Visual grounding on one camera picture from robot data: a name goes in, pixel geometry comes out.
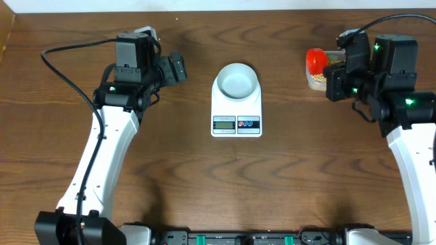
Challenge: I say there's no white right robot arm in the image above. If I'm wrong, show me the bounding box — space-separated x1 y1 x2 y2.
324 30 435 244

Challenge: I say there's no white digital kitchen scale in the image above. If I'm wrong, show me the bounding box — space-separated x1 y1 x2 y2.
211 77 263 137

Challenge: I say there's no clear plastic food container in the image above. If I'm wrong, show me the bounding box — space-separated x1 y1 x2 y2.
305 51 345 92

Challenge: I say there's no pile of soybeans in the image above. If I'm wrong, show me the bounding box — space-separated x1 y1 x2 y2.
309 56 344 83

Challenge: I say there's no red plastic measuring scoop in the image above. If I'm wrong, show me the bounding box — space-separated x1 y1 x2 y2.
306 48 328 75

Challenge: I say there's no white round bowl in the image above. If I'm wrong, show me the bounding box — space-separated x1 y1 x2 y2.
217 63 260 100

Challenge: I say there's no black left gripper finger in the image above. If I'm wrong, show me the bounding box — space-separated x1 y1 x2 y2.
166 55 181 85
170 51 187 82

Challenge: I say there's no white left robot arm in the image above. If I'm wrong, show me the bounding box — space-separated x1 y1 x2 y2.
34 27 187 245

